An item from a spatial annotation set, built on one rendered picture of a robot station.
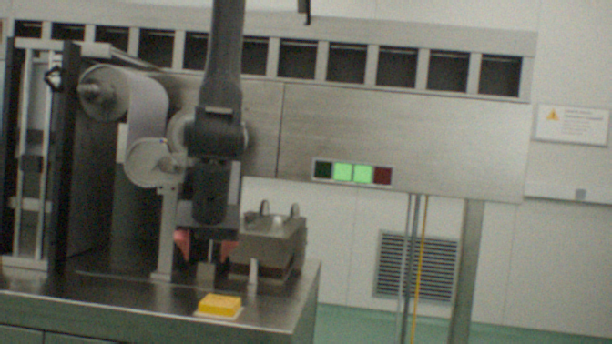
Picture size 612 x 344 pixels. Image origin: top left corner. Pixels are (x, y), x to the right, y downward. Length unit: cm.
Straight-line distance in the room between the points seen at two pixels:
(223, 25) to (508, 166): 108
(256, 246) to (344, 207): 270
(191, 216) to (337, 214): 312
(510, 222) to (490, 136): 250
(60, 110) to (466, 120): 110
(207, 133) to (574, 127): 362
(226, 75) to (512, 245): 353
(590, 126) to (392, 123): 279
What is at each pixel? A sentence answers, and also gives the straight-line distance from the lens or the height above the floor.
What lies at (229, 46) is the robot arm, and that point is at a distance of 74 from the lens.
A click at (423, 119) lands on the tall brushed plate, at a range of 157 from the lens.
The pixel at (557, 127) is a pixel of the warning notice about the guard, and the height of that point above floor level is 156.
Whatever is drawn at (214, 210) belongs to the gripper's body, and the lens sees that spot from 81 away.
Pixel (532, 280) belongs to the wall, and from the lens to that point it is 419.
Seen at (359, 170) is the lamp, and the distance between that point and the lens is 155.
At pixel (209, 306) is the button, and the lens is 105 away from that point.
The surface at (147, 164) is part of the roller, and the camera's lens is 135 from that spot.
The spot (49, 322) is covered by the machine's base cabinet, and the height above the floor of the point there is 84.
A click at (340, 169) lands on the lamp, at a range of 155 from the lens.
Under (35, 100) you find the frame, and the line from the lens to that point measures 138.
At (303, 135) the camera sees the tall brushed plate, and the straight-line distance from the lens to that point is 157.
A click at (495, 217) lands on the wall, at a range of 404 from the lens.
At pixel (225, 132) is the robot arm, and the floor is 126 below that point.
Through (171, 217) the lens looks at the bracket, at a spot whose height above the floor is 105.
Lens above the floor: 125
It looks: 3 degrees down
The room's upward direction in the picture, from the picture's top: 6 degrees clockwise
